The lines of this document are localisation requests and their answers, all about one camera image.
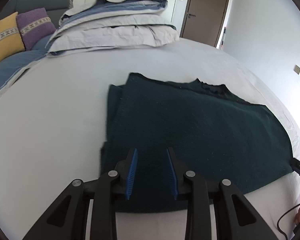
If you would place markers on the blue bed pillow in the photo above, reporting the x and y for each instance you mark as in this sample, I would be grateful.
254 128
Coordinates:
13 67

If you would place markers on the dark green upholstered headboard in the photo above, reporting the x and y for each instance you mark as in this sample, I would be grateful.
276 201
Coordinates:
54 8

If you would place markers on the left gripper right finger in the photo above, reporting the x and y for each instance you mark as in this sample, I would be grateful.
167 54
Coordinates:
235 217

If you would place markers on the wall switch plate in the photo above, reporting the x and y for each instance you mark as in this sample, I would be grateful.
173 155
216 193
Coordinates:
297 69

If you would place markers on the yellow throw pillow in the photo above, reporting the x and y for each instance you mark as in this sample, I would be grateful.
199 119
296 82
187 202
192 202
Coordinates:
10 38

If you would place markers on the brown wooden door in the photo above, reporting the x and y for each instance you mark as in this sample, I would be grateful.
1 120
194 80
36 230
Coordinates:
203 20

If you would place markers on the folded grey blue duvet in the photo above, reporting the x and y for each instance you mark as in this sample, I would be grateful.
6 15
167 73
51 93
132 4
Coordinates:
112 24

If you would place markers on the purple throw pillow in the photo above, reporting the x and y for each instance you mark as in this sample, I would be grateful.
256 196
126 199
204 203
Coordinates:
33 26

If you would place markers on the dark green knit sweater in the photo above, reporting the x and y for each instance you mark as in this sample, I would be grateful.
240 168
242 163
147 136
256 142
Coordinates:
214 132

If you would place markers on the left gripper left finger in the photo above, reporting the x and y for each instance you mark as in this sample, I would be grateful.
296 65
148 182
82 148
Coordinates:
88 206

